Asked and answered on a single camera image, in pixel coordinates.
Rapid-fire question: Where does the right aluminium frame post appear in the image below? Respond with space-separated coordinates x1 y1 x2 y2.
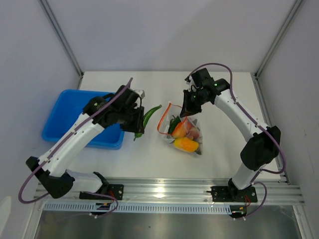
254 0 306 78

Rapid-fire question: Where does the yellow mango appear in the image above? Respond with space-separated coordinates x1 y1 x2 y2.
173 137 199 152

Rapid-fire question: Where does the clear zip bag orange zipper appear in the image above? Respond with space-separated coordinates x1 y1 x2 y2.
157 102 203 156

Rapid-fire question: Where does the green chili pepper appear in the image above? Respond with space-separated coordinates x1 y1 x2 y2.
134 105 162 141

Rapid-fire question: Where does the aluminium rail front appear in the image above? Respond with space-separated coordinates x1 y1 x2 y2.
33 178 306 206

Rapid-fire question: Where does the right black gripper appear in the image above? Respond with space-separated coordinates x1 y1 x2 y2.
180 89 209 118

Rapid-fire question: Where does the blue plastic bin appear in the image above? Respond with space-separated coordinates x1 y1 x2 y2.
42 89 125 150

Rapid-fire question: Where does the green cucumber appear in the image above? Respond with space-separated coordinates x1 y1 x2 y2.
168 116 181 134

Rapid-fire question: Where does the red orange mango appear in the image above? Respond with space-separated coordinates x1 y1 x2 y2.
172 118 191 138

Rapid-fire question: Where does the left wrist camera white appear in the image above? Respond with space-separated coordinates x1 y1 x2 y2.
135 90 145 99

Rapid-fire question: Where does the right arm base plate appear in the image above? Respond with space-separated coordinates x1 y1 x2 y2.
206 186 258 203

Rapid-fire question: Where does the aluminium frame post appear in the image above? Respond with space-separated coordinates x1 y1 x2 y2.
38 0 84 78
254 0 306 78

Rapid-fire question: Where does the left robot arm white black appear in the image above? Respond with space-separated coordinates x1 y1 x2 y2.
26 85 145 200

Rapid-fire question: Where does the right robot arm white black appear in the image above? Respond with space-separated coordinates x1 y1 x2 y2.
180 68 281 201

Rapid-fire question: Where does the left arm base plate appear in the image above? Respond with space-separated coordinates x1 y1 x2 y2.
79 184 124 200

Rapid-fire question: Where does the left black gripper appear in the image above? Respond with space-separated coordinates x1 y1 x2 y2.
118 105 144 133

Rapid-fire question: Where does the left aluminium frame post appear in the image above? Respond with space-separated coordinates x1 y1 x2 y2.
38 0 84 78

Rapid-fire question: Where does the white slotted cable duct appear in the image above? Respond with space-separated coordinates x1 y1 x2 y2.
43 202 232 215

